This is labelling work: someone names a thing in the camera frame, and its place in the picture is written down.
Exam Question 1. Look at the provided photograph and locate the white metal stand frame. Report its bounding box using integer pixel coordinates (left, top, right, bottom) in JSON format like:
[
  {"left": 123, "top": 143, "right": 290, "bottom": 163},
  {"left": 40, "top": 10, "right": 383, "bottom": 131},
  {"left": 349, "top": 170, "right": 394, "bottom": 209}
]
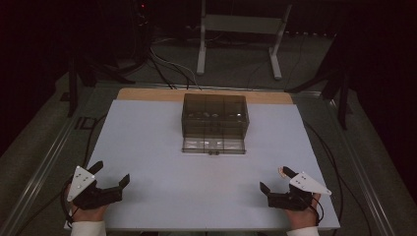
[{"left": 196, "top": 0, "right": 293, "bottom": 82}]

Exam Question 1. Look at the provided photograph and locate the white floor cable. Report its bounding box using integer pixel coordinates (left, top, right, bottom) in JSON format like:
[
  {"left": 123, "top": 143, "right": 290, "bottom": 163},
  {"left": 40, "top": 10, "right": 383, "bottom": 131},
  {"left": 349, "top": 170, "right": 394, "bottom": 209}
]
[{"left": 149, "top": 48, "right": 203, "bottom": 91}]

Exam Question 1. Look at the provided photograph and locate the power strip with red light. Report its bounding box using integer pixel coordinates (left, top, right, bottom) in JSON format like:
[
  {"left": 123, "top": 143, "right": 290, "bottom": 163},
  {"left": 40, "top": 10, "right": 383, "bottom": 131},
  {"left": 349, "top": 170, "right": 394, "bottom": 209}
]
[{"left": 135, "top": 0, "right": 152, "bottom": 28}]

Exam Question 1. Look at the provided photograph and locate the black tripod stand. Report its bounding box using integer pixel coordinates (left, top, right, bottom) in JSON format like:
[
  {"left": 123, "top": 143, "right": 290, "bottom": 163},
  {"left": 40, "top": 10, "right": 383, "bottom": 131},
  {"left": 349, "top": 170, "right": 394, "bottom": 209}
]
[
  {"left": 284, "top": 63, "right": 352, "bottom": 131},
  {"left": 66, "top": 48, "right": 136, "bottom": 118}
]

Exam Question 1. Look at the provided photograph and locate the person's left hand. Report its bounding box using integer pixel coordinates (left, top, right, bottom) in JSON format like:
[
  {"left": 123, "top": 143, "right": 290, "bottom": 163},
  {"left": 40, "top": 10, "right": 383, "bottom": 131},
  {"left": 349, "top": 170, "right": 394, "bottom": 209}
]
[{"left": 64, "top": 184, "right": 109, "bottom": 224}]

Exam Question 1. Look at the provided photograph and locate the transparent drawer with handle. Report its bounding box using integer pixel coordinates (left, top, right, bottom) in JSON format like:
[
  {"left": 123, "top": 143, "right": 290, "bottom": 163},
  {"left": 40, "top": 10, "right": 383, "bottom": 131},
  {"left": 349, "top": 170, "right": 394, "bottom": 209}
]
[{"left": 181, "top": 137, "right": 247, "bottom": 155}]

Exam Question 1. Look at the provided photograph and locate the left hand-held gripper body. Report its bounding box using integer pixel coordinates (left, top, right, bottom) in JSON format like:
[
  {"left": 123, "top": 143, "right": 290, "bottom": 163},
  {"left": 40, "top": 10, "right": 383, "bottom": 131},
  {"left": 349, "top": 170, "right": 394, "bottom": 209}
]
[{"left": 67, "top": 165, "right": 124, "bottom": 211}]

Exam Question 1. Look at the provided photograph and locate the person's right hand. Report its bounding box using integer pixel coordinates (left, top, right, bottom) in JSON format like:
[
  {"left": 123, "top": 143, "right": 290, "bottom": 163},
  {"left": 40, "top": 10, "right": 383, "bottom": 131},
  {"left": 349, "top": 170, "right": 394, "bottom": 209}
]
[{"left": 284, "top": 193, "right": 322, "bottom": 230}]

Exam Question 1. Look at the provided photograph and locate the smoky transparent drawer box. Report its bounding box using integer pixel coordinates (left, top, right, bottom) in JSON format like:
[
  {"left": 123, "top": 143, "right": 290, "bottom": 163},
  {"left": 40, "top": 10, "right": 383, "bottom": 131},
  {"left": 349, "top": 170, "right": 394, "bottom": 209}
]
[{"left": 181, "top": 92, "right": 251, "bottom": 155}]

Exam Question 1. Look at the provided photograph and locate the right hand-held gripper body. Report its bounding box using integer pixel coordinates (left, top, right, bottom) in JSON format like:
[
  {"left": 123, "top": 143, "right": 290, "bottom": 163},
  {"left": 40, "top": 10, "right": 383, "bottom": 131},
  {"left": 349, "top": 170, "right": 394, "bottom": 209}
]
[{"left": 267, "top": 171, "right": 332, "bottom": 211}]

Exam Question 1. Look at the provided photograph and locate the white table board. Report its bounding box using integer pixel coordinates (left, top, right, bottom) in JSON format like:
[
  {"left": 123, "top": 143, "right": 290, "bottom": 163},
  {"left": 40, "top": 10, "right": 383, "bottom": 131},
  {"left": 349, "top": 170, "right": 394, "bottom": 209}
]
[{"left": 63, "top": 99, "right": 341, "bottom": 231}]

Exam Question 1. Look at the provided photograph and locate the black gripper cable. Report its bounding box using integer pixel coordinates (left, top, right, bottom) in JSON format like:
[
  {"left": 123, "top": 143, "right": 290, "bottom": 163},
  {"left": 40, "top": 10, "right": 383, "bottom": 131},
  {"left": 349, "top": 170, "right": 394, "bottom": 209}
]
[{"left": 303, "top": 120, "right": 373, "bottom": 236}]

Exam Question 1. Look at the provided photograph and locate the metal floor rail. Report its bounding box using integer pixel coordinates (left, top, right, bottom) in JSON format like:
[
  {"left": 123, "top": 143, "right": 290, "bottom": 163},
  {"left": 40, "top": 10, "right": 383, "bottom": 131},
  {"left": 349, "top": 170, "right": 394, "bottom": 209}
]
[
  {"left": 0, "top": 94, "right": 99, "bottom": 236},
  {"left": 326, "top": 96, "right": 399, "bottom": 236}
]

